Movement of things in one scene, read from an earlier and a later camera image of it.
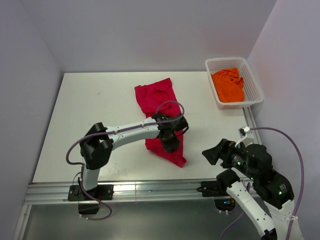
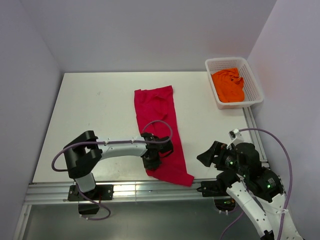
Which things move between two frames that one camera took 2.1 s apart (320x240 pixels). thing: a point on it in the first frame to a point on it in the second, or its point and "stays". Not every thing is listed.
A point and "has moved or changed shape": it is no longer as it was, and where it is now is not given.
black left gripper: [174, 144] to [155, 164]
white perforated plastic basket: [233, 82] stays
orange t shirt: [229, 85] stays
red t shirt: [159, 97] has moved or changed shape
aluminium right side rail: [251, 123] stays
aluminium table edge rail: [116, 191] stays
